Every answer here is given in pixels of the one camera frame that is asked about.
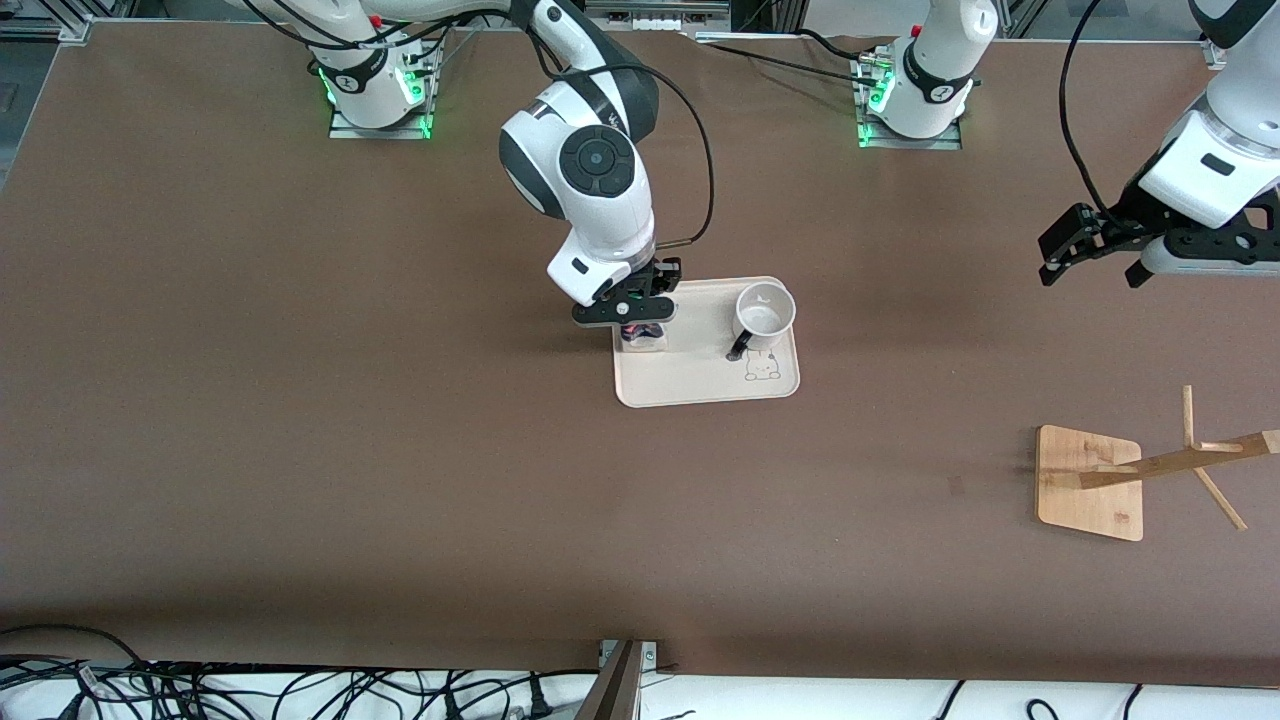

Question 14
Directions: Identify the white smiley cup black handle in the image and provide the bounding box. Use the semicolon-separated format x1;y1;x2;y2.
727;282;798;362

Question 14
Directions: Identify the cream rabbit print tray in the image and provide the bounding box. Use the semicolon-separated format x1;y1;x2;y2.
610;276;801;409

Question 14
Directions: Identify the wooden mug stand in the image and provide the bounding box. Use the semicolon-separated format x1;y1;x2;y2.
1036;385;1280;543

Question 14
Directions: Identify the grey metal power strip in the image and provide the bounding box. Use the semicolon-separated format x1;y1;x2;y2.
583;0;733;31

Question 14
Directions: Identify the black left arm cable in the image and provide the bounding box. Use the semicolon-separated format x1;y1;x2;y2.
1058;0;1133;219

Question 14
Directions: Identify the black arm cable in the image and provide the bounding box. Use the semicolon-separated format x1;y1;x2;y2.
520;0;717;249
1058;0;1133;219

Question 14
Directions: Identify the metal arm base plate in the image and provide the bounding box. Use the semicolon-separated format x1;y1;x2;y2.
855;55;964;152
329;40;435;141

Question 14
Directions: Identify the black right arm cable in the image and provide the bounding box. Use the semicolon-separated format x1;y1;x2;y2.
520;0;717;249

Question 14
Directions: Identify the black table cable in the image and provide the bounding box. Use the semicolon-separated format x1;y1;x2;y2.
695;40;883;87
795;28;873;63

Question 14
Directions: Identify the black base cable bundle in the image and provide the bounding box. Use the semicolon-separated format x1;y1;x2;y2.
398;10;483;79

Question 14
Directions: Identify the aluminium camera mount profile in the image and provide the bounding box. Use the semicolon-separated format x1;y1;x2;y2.
575;638;661;720

